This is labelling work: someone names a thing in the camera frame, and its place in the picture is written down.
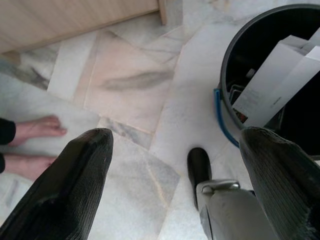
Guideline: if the bare person foot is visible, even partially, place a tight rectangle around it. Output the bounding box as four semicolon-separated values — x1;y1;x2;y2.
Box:
0;152;60;181
8;114;68;148

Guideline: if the plain white cardboard box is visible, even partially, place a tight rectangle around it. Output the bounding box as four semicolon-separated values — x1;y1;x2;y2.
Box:
274;32;320;61

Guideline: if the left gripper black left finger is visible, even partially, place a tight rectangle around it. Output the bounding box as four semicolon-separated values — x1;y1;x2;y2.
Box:
0;127;114;240

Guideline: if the black trouser leg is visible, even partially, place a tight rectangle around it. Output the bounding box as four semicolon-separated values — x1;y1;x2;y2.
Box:
0;116;17;174

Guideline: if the light wooden cabinet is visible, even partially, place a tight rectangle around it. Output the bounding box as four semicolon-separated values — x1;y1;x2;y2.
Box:
0;0;168;55

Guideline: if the blue bin handle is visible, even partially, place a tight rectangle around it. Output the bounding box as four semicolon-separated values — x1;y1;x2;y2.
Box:
212;87;241;149

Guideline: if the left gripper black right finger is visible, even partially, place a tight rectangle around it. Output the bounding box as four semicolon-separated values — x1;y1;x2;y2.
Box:
239;126;320;240

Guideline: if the dark grey rubbish bin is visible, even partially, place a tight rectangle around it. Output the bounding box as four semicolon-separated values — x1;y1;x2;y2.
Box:
213;4;320;161

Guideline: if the black robot foot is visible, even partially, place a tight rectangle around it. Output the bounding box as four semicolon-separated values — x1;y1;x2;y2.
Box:
186;147;213;210

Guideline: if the white printed cardboard box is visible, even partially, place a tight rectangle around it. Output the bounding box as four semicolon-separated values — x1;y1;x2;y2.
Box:
231;44;320;128

